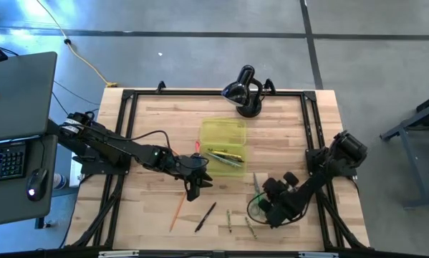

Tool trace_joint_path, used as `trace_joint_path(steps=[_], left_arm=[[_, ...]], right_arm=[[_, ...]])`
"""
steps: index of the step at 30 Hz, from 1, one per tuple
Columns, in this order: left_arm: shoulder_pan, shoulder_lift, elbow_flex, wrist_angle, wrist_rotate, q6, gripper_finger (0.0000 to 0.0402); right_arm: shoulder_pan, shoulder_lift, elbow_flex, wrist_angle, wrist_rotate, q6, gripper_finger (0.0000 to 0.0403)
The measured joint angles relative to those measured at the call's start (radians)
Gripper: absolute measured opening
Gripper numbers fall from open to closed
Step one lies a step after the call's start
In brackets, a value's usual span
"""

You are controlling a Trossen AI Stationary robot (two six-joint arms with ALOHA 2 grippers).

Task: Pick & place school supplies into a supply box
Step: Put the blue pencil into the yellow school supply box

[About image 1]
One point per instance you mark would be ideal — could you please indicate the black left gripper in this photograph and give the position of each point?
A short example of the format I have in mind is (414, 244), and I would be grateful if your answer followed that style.
(192, 168)

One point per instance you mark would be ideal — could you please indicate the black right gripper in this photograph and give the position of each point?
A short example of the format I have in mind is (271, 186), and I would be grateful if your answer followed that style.
(287, 184)

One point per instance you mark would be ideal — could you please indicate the orange pencil red eraser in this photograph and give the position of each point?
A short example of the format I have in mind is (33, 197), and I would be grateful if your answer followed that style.
(197, 146)

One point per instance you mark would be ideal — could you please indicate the black pen white print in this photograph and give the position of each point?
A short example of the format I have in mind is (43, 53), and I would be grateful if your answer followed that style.
(205, 217)

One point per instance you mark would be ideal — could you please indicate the orange pencil pink eraser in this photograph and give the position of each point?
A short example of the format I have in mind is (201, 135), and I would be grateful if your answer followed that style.
(177, 213)

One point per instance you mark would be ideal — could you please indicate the yellow-green translucent supply box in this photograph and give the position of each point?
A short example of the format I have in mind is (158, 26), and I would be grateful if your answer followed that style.
(223, 132)

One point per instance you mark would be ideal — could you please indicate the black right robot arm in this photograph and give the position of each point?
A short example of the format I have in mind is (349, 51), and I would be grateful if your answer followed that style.
(318, 179)

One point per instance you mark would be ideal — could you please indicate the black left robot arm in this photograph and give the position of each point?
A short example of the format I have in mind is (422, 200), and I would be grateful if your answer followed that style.
(121, 147)

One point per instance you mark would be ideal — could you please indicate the black rig bar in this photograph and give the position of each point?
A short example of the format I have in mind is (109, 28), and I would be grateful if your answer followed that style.
(214, 253)

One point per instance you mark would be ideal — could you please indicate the black gooseneck desk lamp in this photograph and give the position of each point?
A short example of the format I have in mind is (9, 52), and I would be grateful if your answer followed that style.
(243, 95)

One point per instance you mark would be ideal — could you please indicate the black table clamp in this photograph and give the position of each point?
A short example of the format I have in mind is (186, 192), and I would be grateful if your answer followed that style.
(160, 86)
(270, 86)

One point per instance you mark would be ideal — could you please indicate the white bottle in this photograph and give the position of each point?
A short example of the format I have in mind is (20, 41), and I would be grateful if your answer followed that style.
(59, 181)

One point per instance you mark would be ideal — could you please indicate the grey metal cart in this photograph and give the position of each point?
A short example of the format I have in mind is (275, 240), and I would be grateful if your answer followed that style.
(414, 143)

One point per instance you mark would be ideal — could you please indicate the black computer mouse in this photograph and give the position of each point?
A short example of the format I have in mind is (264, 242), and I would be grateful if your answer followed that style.
(37, 184)

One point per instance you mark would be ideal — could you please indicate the dark side desk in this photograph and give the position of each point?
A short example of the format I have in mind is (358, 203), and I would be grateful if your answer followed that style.
(6, 208)

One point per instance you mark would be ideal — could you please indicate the black keyboard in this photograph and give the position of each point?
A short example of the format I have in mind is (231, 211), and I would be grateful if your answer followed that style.
(4, 162)

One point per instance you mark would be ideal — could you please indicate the grey laptop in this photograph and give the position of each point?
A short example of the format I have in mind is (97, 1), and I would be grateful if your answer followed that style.
(19, 96)

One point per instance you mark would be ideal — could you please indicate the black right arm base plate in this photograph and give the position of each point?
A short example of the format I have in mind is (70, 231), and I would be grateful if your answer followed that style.
(314, 157)

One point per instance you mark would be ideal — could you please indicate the black aluminium table frame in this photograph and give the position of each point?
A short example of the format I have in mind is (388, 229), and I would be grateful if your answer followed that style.
(128, 107)

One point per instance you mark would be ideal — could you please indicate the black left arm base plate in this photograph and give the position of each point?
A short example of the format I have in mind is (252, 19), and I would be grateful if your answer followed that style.
(92, 166)

